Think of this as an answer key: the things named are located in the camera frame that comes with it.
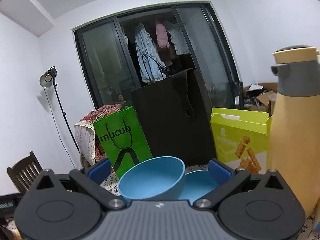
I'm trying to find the green mucun paper bag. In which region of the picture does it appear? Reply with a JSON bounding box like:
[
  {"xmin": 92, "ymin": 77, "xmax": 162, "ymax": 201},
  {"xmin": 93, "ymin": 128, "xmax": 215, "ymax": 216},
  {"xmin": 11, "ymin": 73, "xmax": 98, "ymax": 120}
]
[{"xmin": 93, "ymin": 107, "xmax": 152, "ymax": 178}]

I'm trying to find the light blue hanging shirt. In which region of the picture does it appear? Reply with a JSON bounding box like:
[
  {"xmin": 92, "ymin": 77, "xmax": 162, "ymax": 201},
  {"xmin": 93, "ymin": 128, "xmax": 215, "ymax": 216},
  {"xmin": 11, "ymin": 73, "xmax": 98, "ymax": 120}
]
[{"xmin": 135, "ymin": 23, "xmax": 165, "ymax": 83}]

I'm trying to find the cardboard boxes pile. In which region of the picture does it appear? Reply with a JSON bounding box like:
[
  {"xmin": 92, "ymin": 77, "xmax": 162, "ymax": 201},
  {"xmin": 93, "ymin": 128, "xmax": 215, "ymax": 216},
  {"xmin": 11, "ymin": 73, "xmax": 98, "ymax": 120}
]
[{"xmin": 244, "ymin": 83, "xmax": 278, "ymax": 116}]

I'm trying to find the black paper bag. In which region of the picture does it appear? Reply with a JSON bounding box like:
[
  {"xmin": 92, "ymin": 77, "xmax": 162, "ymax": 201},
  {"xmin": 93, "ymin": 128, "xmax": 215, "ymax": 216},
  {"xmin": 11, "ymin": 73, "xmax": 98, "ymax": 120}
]
[{"xmin": 131, "ymin": 69, "xmax": 216, "ymax": 166}]

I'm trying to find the blue bowl back right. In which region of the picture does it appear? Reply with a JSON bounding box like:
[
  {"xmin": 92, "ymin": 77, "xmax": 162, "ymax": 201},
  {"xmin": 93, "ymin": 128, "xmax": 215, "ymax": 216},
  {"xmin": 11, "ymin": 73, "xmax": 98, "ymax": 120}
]
[{"xmin": 178, "ymin": 170, "xmax": 219, "ymax": 205}]

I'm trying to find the white hanging garment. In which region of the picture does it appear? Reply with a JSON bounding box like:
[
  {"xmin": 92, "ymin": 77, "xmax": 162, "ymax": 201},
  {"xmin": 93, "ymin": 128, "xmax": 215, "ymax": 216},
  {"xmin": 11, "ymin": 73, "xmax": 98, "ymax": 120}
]
[{"xmin": 163, "ymin": 21, "xmax": 190, "ymax": 55}]

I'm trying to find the studio lamp on stand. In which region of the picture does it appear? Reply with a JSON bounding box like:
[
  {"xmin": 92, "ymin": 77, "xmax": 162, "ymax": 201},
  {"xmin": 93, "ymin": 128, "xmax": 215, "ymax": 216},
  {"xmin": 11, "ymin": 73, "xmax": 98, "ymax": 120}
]
[{"xmin": 39, "ymin": 66, "xmax": 80, "ymax": 157}]

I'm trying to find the pink hanging garment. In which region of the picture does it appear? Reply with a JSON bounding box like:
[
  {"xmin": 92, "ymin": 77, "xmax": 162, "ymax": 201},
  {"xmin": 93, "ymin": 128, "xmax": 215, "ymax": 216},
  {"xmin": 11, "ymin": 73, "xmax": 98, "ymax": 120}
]
[{"xmin": 155, "ymin": 21, "xmax": 170, "ymax": 49}]

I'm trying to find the patterned red blanket pile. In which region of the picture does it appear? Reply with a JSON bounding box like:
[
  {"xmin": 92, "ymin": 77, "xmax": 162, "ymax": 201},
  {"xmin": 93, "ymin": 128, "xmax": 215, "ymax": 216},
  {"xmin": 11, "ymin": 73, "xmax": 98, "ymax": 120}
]
[{"xmin": 74, "ymin": 104, "xmax": 121, "ymax": 168}]

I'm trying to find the yellow-green snack box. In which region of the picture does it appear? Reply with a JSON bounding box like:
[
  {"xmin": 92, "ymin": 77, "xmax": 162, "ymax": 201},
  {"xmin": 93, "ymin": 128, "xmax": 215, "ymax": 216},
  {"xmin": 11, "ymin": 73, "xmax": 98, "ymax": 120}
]
[{"xmin": 210, "ymin": 107, "xmax": 272, "ymax": 174}]

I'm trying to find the black sliding glass door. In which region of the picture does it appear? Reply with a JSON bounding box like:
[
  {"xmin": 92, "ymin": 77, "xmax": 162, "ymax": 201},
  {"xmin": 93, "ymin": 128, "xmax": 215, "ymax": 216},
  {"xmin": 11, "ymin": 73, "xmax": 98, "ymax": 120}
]
[{"xmin": 74, "ymin": 2, "xmax": 244, "ymax": 109}]

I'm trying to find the yellow thermos jug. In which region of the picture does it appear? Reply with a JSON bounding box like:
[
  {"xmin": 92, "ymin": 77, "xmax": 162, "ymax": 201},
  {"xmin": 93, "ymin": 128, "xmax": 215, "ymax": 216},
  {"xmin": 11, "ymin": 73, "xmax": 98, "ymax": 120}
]
[{"xmin": 267, "ymin": 46, "xmax": 319, "ymax": 217}]

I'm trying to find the blue bowl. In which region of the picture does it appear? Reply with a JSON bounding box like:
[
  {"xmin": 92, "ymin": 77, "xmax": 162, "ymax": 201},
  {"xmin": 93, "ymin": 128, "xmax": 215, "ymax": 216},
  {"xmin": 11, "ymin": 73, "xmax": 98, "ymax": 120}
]
[
  {"xmin": 118, "ymin": 156, "xmax": 185, "ymax": 203},
  {"xmin": 178, "ymin": 170, "xmax": 219, "ymax": 205}
]

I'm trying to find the blue bowl front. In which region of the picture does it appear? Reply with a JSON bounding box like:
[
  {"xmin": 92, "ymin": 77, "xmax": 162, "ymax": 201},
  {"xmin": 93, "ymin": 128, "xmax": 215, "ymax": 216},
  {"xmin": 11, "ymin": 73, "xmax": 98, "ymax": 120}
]
[{"xmin": 118, "ymin": 156, "xmax": 185, "ymax": 203}]

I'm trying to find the dark wooden chair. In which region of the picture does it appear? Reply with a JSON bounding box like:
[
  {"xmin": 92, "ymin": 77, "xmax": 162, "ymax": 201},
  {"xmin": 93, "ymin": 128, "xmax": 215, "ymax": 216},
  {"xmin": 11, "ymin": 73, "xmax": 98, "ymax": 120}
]
[{"xmin": 7, "ymin": 151, "xmax": 42, "ymax": 193}]

